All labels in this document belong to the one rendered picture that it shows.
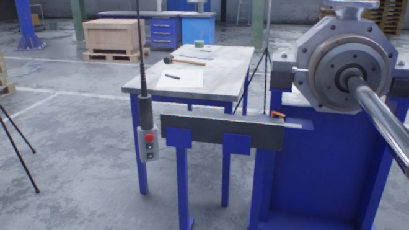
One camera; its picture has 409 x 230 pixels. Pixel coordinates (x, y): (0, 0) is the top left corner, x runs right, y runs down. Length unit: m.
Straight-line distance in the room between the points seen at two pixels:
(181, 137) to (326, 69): 0.78
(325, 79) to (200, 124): 0.63
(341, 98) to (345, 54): 0.21
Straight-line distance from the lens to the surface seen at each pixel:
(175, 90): 1.86
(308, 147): 1.96
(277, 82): 1.64
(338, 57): 1.49
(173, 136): 1.56
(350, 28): 1.64
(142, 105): 0.98
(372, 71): 1.54
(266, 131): 1.46
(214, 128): 1.49
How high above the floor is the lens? 1.48
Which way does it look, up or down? 24 degrees down
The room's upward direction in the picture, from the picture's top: straight up
